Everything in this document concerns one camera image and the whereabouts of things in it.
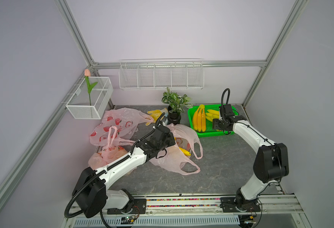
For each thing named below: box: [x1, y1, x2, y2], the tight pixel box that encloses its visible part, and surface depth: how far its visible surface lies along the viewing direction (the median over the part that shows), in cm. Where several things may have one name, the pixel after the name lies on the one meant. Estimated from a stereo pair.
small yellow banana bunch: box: [178, 146, 192, 156], surface depth 88 cm
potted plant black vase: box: [161, 86, 194, 125], surface depth 91 cm
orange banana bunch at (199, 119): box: [193, 104, 207, 133], surface depth 109 cm
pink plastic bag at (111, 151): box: [88, 125, 136, 171], surface depth 80 cm
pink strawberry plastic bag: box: [89, 107, 155, 147], surface depth 107 cm
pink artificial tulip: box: [84, 68, 99, 106], surface depth 86 cm
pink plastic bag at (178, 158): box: [148, 123, 204, 176], surface depth 82 cm
